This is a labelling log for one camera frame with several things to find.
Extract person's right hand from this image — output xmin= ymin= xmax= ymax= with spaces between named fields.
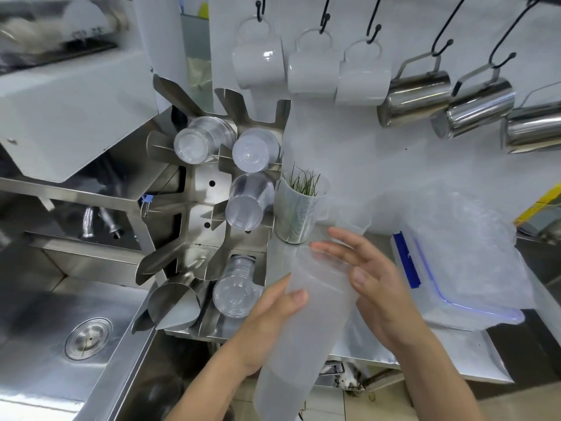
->
xmin=310 ymin=226 xmax=434 ymax=356

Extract person's left hand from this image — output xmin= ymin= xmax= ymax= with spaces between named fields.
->
xmin=227 ymin=271 xmax=309 ymax=377

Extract tall frosted plastic cup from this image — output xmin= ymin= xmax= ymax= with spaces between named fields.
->
xmin=252 ymin=244 xmax=363 ymax=421

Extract stack of clear plastic cups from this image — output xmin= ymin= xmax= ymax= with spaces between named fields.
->
xmin=230 ymin=172 xmax=276 ymax=202
xmin=212 ymin=254 xmax=264 ymax=320
xmin=172 ymin=116 xmax=238 ymax=165

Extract wide clear plastic cup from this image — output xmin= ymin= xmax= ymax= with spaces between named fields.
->
xmin=224 ymin=184 xmax=272 ymax=231

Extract stainless steel cup rack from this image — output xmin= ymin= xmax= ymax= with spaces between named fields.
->
xmin=131 ymin=74 xmax=293 ymax=343

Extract small translucent measuring cup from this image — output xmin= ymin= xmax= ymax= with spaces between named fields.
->
xmin=333 ymin=212 xmax=372 ymax=237

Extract white sealing machine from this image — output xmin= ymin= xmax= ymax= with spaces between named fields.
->
xmin=0 ymin=0 xmax=212 ymax=185

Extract clear container with blue clips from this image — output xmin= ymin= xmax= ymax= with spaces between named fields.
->
xmin=389 ymin=229 xmax=526 ymax=332

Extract translucent measuring jug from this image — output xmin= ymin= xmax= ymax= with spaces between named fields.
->
xmin=273 ymin=170 xmax=331 ymax=245

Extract green grass sprigs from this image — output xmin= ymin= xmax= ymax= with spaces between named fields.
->
xmin=284 ymin=163 xmax=322 ymax=198

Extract round sink drain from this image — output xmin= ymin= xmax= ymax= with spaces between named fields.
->
xmin=64 ymin=317 xmax=114 ymax=361

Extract yellow plastic object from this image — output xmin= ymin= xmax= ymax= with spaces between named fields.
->
xmin=512 ymin=182 xmax=561 ymax=229

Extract chrome spray nozzle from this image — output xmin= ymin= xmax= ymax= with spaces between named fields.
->
xmin=98 ymin=207 xmax=123 ymax=240

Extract chrome faucet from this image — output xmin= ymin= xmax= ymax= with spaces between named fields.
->
xmin=80 ymin=205 xmax=96 ymax=239

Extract stainless steel pitcher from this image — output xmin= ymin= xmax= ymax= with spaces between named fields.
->
xmin=376 ymin=51 xmax=453 ymax=129
xmin=500 ymin=80 xmax=561 ymax=156
xmin=430 ymin=63 xmax=517 ymax=140

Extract stainless steel sink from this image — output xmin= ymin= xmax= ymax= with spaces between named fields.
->
xmin=0 ymin=232 xmax=186 ymax=421

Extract stainless steel machine stand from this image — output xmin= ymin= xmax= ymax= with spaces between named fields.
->
xmin=0 ymin=105 xmax=190 ymax=287

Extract white ceramic mug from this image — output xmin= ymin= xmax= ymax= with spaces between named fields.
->
xmin=286 ymin=27 xmax=345 ymax=99
xmin=231 ymin=16 xmax=287 ymax=91
xmin=334 ymin=39 xmax=392 ymax=107

